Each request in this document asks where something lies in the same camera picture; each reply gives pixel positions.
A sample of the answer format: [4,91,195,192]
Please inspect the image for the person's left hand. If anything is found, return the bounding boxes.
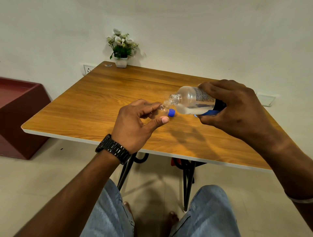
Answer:
[111,99,170,155]

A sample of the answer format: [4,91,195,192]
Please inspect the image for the person's right hand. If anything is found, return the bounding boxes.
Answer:
[197,79,272,147]

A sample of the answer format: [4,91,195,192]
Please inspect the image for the clear small bottle red label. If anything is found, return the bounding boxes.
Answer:
[156,100,171,118]

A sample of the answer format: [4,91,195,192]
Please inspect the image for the clear large bottle blue label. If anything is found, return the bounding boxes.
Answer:
[169,85,227,118]

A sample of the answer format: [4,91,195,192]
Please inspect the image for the person's left forearm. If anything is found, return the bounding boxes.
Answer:
[13,150,122,237]

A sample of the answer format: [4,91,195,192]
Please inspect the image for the person's right forearm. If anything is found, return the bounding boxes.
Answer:
[249,132,313,232]

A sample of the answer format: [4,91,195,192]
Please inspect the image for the person's left leg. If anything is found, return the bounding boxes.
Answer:
[80,178,135,237]

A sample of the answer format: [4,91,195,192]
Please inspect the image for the person's leg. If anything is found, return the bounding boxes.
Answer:
[80,178,135,237]
[169,185,241,237]

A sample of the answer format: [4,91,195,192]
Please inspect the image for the person's right foot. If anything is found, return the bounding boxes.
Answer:
[169,211,179,226]

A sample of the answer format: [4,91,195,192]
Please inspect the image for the person's right leg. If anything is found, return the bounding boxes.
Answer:
[169,185,241,237]

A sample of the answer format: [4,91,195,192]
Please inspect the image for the black wristwatch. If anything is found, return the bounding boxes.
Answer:
[95,133,132,165]

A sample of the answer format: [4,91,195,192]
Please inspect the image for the white power socket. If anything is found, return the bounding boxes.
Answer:
[82,64,96,76]

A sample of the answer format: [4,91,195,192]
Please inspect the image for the white flowers in white pot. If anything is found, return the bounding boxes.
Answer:
[106,28,139,68]

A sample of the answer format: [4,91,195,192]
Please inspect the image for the silver bangle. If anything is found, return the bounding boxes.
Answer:
[285,193,313,204]

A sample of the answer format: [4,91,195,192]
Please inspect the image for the maroon cabinet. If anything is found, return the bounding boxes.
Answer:
[0,77,51,160]

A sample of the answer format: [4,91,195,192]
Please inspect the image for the white wall switch plate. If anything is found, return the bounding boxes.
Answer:
[255,92,278,107]

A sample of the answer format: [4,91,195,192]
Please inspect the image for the black metal table frame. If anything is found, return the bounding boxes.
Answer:
[117,152,207,212]

